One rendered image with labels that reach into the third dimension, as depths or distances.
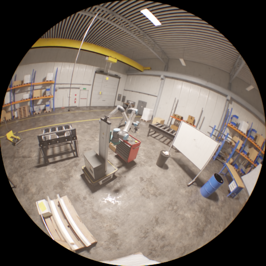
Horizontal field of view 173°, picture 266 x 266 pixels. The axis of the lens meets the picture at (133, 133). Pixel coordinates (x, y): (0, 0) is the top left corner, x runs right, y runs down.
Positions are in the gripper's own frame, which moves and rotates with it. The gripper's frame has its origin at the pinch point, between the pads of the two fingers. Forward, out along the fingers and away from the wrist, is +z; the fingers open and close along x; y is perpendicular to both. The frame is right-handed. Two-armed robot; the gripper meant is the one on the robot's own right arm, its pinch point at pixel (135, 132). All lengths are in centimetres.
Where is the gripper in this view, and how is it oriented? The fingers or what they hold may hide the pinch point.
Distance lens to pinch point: 269.6
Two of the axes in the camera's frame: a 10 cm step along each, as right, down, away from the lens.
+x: 3.7, 4.6, -8.0
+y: -9.0, -0.2, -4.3
